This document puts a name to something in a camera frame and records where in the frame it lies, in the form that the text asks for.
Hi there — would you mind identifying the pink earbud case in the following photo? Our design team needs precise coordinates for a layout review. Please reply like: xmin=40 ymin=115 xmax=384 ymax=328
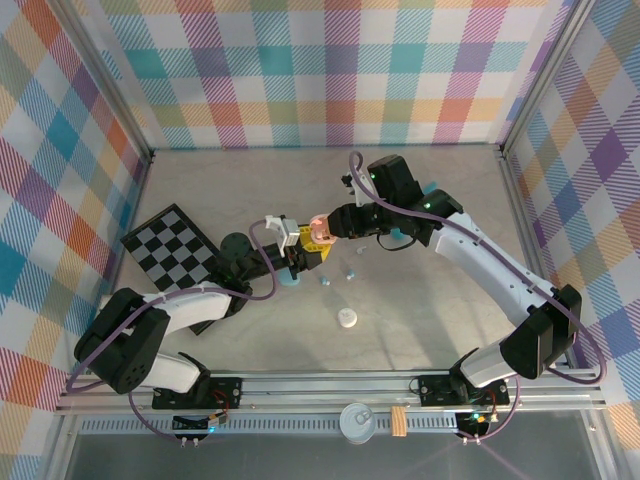
xmin=308 ymin=213 xmax=335 ymax=247

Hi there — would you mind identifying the teal cylinder tool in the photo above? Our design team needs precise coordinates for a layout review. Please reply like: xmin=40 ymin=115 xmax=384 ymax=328
xmin=389 ymin=179 xmax=440 ymax=242

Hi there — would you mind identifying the black grey checkerboard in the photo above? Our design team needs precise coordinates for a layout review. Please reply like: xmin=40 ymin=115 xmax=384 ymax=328
xmin=121 ymin=203 xmax=236 ymax=337

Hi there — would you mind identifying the small control board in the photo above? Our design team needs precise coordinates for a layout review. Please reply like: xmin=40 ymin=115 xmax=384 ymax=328
xmin=455 ymin=408 xmax=497 ymax=437
xmin=171 ymin=412 xmax=225 ymax=435

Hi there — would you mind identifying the silver tin can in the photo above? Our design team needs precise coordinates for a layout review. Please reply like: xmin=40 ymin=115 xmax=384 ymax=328
xmin=339 ymin=402 xmax=377 ymax=446

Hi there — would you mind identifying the aluminium side rail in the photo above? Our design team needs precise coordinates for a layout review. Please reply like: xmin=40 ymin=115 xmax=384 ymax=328
xmin=87 ymin=149 xmax=154 ymax=376
xmin=498 ymin=145 xmax=574 ymax=371

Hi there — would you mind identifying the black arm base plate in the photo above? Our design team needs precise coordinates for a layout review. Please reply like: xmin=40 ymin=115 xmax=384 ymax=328
xmin=151 ymin=377 xmax=244 ymax=410
xmin=416 ymin=374 xmax=512 ymax=407

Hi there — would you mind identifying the aluminium front rail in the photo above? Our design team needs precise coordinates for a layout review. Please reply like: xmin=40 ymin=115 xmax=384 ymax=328
xmin=54 ymin=370 xmax=609 ymax=415

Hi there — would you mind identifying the slotted grey cable duct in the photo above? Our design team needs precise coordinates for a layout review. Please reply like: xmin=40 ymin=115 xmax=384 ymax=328
xmin=79 ymin=417 xmax=461 ymax=437

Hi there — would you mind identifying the aluminium corner post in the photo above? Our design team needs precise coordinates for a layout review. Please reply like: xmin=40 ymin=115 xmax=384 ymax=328
xmin=57 ymin=0 xmax=156 ymax=161
xmin=497 ymin=0 xmax=601 ymax=161

